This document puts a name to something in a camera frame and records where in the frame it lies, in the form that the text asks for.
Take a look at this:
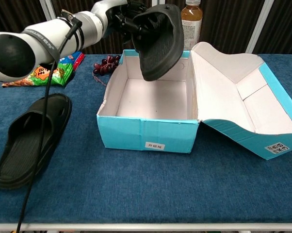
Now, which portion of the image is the dark red grape bunch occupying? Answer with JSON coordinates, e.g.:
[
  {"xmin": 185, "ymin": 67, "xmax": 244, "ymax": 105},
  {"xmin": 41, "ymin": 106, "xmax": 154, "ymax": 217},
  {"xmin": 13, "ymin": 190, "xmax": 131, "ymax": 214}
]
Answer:
[{"xmin": 92, "ymin": 55, "xmax": 121, "ymax": 76}]

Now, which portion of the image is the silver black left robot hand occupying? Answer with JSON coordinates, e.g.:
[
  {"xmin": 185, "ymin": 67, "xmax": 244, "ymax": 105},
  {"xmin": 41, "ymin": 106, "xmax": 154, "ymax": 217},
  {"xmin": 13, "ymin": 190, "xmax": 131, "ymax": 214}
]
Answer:
[{"xmin": 91, "ymin": 0, "xmax": 149, "ymax": 42}]

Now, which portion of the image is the dark ribbed partition panel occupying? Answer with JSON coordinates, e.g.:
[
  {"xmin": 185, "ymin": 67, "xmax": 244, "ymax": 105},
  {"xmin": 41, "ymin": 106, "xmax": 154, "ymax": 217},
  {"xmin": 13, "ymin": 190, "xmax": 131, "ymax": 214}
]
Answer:
[
  {"xmin": 255, "ymin": 0, "xmax": 292, "ymax": 54},
  {"xmin": 162, "ymin": 0, "xmax": 265, "ymax": 54},
  {"xmin": 0, "ymin": 0, "xmax": 49, "ymax": 34},
  {"xmin": 50, "ymin": 0, "xmax": 154, "ymax": 54}
]

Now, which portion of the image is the amber tea bottle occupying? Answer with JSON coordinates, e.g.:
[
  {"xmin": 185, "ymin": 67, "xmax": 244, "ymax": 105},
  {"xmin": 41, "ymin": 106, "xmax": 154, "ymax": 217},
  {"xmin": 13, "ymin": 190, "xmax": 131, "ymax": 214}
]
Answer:
[{"xmin": 180, "ymin": 0, "xmax": 203, "ymax": 51}]

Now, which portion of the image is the blue table cloth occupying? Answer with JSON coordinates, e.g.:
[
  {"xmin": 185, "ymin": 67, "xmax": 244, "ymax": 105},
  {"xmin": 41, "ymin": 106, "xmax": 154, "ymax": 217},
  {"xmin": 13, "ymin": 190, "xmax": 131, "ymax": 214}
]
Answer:
[{"xmin": 0, "ymin": 53, "xmax": 292, "ymax": 224}]

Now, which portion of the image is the black rubber slipper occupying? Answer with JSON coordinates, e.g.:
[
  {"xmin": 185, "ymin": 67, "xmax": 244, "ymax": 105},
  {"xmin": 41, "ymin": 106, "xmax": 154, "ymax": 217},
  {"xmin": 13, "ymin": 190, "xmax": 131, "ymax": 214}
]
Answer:
[
  {"xmin": 132, "ymin": 4, "xmax": 185, "ymax": 82},
  {"xmin": 0, "ymin": 93, "xmax": 73, "ymax": 189}
]

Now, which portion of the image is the light blue shoe box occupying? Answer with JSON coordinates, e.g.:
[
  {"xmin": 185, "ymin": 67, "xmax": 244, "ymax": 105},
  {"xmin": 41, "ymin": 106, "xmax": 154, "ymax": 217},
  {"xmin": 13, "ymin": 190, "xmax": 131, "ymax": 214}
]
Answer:
[{"xmin": 96, "ymin": 41, "xmax": 292, "ymax": 161}]

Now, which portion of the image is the blue red snack bag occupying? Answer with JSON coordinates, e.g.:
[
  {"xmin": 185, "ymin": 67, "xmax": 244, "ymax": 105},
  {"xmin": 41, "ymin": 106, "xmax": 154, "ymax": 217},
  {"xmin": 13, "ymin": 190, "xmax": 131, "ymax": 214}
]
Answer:
[{"xmin": 58, "ymin": 51, "xmax": 85, "ymax": 71}]

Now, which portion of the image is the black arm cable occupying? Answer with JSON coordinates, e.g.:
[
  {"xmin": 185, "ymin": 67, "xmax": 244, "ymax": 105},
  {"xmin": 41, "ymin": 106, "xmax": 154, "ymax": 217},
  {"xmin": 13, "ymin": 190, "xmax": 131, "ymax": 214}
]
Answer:
[{"xmin": 16, "ymin": 9, "xmax": 83, "ymax": 233}]

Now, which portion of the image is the white table frame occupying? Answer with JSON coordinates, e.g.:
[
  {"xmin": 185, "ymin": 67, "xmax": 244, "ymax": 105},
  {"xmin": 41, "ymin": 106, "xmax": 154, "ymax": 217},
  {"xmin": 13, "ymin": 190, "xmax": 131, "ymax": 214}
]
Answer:
[{"xmin": 0, "ymin": 222, "xmax": 292, "ymax": 232}]

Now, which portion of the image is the green orange snack bag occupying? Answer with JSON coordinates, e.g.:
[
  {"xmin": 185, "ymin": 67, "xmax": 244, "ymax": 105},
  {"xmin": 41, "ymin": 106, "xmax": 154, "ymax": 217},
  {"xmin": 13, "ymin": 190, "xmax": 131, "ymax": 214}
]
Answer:
[{"xmin": 1, "ymin": 62, "xmax": 75, "ymax": 87}]

